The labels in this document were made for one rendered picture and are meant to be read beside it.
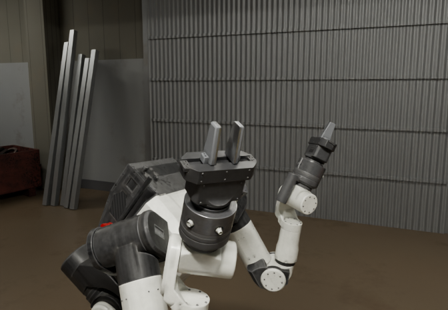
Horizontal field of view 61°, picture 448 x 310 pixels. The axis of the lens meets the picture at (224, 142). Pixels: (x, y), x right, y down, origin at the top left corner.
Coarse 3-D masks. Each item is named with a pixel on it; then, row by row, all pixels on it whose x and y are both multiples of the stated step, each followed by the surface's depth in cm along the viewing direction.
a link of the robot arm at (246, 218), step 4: (244, 212) 121; (244, 216) 120; (248, 216) 122; (240, 220) 119; (244, 220) 119; (248, 220) 120; (236, 224) 118; (240, 224) 118; (244, 224) 119; (232, 228) 119; (236, 228) 118; (240, 228) 118; (232, 232) 119
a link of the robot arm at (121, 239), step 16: (112, 224) 83; (128, 224) 81; (96, 240) 81; (112, 240) 80; (128, 240) 79; (96, 256) 80; (112, 256) 80; (128, 256) 78; (144, 256) 78; (128, 272) 77; (144, 272) 77; (160, 272) 81
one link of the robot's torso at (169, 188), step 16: (160, 160) 110; (128, 176) 99; (144, 176) 99; (160, 176) 103; (176, 176) 108; (112, 192) 102; (128, 192) 99; (144, 192) 97; (160, 192) 97; (176, 192) 101; (112, 208) 102; (128, 208) 94; (144, 208) 93; (160, 208) 93; (176, 208) 95; (176, 224) 91
